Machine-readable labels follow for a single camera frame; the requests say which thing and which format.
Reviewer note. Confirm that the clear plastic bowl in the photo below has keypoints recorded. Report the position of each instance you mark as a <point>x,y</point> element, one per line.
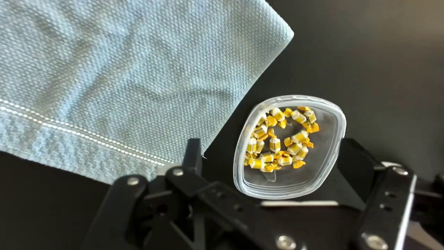
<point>321,163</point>

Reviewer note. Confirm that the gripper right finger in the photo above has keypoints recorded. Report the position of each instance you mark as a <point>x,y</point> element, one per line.
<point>385,208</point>

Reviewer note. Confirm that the heap of yellow wrapped sweets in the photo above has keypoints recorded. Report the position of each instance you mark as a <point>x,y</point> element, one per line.
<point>274,144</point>

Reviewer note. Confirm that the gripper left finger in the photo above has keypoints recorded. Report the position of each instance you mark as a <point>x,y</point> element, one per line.
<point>125,208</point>

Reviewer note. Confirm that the light blue woven cloth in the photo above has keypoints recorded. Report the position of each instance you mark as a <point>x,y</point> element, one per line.
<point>121,76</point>

